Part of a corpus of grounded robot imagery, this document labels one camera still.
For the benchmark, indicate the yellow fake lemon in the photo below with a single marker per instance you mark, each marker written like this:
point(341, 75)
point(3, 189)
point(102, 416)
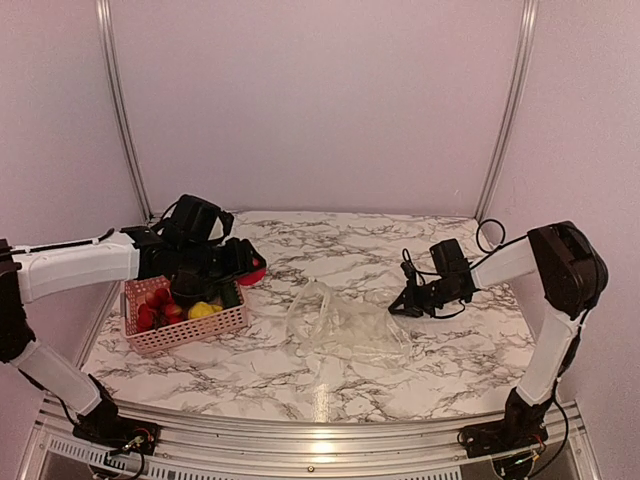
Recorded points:
point(203, 309)

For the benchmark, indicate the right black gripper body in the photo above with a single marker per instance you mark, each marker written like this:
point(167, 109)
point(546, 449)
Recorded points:
point(434, 297)

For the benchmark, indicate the front aluminium rail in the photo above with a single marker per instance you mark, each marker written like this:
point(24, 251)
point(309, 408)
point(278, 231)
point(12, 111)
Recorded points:
point(193, 446)

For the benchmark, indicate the red fake cherry tomato bunch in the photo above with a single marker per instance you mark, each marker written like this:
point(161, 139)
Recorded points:
point(158, 310)

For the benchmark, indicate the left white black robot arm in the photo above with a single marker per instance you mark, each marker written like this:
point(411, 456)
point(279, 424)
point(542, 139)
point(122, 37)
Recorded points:
point(30, 273)

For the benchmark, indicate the red fake pepper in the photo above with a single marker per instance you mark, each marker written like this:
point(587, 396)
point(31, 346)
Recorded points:
point(255, 274)

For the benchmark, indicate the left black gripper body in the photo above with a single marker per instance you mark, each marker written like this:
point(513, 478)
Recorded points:
point(197, 257)

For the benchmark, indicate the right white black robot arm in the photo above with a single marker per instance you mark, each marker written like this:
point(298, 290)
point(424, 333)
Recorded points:
point(572, 274)

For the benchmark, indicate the aluminium frame post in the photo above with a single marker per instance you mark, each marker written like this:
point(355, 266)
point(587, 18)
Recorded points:
point(517, 83)
point(108, 45)

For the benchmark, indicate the right aluminium frame post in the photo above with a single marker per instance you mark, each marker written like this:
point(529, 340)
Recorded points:
point(517, 83)

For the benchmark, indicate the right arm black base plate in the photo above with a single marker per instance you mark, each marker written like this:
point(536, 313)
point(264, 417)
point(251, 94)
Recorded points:
point(502, 435)

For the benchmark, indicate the left aluminium frame post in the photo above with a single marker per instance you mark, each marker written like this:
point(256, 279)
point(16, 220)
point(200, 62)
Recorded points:
point(108, 45)

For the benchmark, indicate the dark purple fake eggplant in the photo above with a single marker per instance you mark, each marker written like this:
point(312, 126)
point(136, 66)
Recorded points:
point(189, 287)

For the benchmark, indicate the pink perforated plastic basket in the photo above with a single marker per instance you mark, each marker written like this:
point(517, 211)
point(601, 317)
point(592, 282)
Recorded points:
point(227, 321)

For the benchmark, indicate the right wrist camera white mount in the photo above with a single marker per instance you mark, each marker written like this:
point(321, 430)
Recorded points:
point(413, 276)

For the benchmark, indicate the green fake cucumber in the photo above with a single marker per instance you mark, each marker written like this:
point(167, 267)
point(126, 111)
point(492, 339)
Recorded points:
point(229, 296)

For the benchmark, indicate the clear zip top bag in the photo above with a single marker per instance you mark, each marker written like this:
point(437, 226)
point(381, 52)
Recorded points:
point(325, 323)

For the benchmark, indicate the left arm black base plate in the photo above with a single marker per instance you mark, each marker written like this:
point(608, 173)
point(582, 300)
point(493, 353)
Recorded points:
point(117, 432)

